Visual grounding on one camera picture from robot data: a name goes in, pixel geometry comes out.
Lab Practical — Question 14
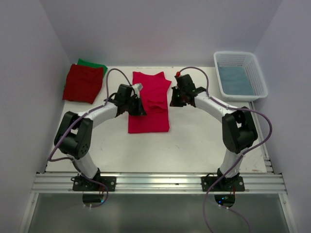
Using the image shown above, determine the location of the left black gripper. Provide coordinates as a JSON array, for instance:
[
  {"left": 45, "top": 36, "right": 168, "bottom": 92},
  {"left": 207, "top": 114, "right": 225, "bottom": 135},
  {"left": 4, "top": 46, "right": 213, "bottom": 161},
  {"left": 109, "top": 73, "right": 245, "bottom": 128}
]
[{"left": 124, "top": 95, "right": 147, "bottom": 116}]

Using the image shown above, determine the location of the crimson pink t shirt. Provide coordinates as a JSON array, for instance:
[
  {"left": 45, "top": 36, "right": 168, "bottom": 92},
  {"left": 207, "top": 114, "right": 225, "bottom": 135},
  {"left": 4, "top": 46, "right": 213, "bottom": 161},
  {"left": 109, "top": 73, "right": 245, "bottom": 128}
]
[{"left": 128, "top": 71, "right": 171, "bottom": 133}]

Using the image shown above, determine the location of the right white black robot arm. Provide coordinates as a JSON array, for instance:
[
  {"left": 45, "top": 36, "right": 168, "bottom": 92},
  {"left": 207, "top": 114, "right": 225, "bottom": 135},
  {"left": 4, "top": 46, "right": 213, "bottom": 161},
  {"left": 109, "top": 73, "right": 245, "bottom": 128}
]
[{"left": 170, "top": 72, "right": 258, "bottom": 191}]

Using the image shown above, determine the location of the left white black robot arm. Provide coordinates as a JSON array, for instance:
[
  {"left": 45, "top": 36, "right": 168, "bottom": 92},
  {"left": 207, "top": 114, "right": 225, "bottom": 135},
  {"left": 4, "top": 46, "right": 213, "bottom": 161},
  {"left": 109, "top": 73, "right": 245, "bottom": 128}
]
[{"left": 49, "top": 83, "right": 146, "bottom": 191}]

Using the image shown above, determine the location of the folded dark red t shirt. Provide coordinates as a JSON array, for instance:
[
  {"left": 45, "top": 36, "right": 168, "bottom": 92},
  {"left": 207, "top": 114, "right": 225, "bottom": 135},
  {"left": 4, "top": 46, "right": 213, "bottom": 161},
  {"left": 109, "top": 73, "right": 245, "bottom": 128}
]
[{"left": 62, "top": 64, "right": 104, "bottom": 104}]

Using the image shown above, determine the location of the blue t shirt in basket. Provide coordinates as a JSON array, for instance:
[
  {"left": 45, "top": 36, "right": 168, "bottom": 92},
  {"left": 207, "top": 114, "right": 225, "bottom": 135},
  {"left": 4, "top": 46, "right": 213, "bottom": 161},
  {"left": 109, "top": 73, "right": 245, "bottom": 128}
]
[{"left": 218, "top": 66, "right": 255, "bottom": 96}]

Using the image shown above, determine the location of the white plastic mesh basket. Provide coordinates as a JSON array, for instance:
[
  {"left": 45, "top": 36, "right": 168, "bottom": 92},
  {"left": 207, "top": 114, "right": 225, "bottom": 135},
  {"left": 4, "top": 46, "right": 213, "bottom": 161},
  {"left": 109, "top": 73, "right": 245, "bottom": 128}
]
[{"left": 213, "top": 51, "right": 268, "bottom": 102}]

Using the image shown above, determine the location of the folded green t shirt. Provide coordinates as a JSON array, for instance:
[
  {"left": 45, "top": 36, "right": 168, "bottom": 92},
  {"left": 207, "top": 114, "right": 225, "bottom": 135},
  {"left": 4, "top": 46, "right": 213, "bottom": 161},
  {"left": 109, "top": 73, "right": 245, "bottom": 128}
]
[{"left": 77, "top": 58, "right": 108, "bottom": 74}]

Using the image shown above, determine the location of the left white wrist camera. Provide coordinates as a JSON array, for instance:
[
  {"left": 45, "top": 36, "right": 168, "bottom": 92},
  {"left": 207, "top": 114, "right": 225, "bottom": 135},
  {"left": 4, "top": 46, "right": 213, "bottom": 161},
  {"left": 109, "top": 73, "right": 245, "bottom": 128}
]
[{"left": 132, "top": 83, "right": 143, "bottom": 98}]

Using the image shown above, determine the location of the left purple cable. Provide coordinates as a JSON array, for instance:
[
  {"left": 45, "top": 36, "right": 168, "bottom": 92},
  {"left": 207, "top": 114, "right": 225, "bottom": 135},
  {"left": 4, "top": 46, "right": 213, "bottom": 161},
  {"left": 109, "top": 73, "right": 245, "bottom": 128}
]
[{"left": 48, "top": 69, "right": 134, "bottom": 208}]

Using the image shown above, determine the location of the purple cable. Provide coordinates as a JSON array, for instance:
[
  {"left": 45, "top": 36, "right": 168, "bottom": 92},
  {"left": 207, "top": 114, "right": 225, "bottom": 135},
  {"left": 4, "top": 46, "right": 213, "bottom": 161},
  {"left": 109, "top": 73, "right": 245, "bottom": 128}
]
[
  {"left": 178, "top": 67, "right": 273, "bottom": 233},
  {"left": 48, "top": 69, "right": 134, "bottom": 208}
]

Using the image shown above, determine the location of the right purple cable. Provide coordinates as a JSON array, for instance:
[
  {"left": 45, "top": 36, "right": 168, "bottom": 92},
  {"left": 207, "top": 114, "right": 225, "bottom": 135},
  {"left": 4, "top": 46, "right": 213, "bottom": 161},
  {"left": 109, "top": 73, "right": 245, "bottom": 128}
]
[{"left": 178, "top": 67, "right": 273, "bottom": 233}]

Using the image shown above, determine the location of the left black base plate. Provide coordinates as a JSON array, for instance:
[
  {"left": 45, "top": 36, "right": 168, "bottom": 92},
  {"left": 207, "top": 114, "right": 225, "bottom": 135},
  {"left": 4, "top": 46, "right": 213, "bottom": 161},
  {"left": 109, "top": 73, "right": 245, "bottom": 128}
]
[{"left": 70, "top": 176, "right": 117, "bottom": 192}]

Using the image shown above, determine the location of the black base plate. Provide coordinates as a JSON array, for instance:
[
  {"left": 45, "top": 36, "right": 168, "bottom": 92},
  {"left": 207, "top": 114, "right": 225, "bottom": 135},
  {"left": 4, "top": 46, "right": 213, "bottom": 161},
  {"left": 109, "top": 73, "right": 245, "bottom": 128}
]
[
  {"left": 201, "top": 176, "right": 245, "bottom": 192},
  {"left": 70, "top": 176, "right": 117, "bottom": 192}
]

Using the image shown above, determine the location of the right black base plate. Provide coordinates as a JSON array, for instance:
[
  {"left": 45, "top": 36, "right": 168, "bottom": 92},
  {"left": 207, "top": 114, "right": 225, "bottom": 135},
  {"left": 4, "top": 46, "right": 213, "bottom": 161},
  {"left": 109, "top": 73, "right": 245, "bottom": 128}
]
[{"left": 201, "top": 176, "right": 245, "bottom": 192}]

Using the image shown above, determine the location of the aluminium mounting rail frame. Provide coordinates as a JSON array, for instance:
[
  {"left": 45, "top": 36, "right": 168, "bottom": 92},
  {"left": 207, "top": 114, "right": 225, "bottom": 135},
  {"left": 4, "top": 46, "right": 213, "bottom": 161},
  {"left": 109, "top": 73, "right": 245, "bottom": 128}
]
[{"left": 19, "top": 107, "right": 298, "bottom": 233}]

